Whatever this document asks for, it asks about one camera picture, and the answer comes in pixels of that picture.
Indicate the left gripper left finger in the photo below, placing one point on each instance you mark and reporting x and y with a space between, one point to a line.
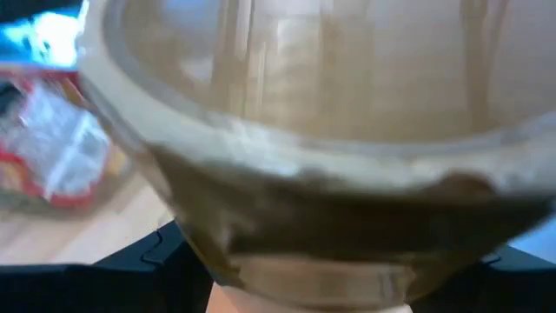
108 289

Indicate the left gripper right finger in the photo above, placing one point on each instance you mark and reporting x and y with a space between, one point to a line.
499 287

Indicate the red orange ramen packet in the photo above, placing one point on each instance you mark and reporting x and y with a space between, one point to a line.
52 143

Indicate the small cup with brown liquid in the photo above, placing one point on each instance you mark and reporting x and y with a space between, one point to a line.
326 152

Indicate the clear plastic container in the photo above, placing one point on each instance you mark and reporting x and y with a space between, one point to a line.
100 191

